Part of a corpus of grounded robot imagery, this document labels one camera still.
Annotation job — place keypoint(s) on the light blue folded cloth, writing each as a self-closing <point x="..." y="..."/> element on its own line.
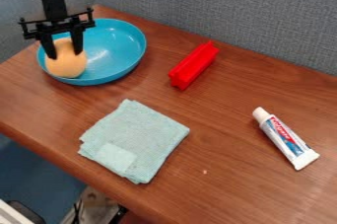
<point x="132" y="140"/>

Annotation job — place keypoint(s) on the blue plate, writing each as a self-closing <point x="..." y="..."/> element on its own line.
<point x="115" y="46"/>

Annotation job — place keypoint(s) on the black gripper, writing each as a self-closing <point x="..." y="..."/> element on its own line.
<point x="59" y="21"/>

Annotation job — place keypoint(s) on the white toothpaste tube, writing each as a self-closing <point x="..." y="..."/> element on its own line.
<point x="299" y="153"/>

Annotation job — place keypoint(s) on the red plastic block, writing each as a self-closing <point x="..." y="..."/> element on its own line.
<point x="194" y="65"/>

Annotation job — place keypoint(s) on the black white object corner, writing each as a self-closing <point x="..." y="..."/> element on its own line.
<point x="18" y="213"/>

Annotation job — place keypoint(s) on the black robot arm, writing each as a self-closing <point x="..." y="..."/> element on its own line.
<point x="58" y="22"/>

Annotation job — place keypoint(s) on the grey table leg frame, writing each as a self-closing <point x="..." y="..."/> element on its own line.
<point x="95" y="209"/>

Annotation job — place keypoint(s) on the yellow ball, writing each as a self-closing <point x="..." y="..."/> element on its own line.
<point x="70" y="64"/>

